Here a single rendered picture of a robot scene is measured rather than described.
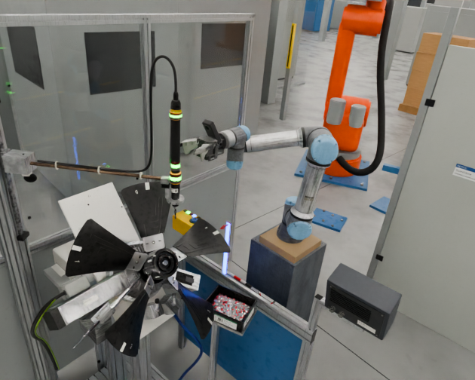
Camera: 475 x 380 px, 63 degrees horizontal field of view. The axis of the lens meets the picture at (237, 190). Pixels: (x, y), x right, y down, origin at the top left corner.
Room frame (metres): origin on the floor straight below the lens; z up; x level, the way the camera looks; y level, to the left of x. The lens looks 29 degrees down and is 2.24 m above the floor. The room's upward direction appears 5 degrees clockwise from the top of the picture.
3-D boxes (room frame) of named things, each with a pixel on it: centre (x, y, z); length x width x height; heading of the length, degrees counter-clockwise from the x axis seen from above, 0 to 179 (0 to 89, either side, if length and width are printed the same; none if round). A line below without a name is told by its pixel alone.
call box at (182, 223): (1.78, 0.25, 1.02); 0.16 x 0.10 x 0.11; 52
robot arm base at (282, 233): (1.74, -0.31, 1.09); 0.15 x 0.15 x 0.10
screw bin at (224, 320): (1.36, -0.01, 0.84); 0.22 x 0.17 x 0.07; 67
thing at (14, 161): (1.34, 0.87, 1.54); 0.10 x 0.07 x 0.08; 87
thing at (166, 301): (1.29, 0.26, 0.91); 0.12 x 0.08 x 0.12; 52
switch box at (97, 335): (1.34, 0.64, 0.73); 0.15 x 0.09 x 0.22; 52
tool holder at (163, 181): (1.31, 0.25, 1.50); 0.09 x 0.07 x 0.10; 87
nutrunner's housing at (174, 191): (1.31, 0.24, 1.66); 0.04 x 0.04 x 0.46
